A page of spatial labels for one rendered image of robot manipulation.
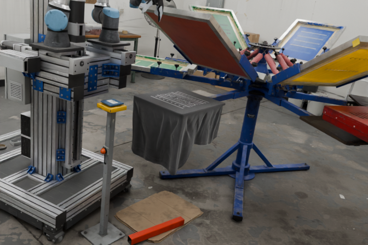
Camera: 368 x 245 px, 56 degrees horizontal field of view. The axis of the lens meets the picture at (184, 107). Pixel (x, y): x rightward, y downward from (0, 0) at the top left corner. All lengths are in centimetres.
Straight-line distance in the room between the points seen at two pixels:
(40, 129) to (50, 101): 25
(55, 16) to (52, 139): 97
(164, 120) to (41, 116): 92
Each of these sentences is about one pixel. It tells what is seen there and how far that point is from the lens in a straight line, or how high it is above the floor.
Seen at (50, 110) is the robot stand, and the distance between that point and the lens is 259.
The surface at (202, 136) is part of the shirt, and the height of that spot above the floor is 73.
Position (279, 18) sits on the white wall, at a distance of 687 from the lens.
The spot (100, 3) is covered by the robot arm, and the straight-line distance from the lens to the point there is 268.
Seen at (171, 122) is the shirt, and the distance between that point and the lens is 220.
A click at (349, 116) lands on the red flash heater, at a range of 219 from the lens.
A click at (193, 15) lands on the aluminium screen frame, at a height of 154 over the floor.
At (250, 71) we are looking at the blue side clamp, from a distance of 252.
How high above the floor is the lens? 163
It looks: 17 degrees down
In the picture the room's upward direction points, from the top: 8 degrees clockwise
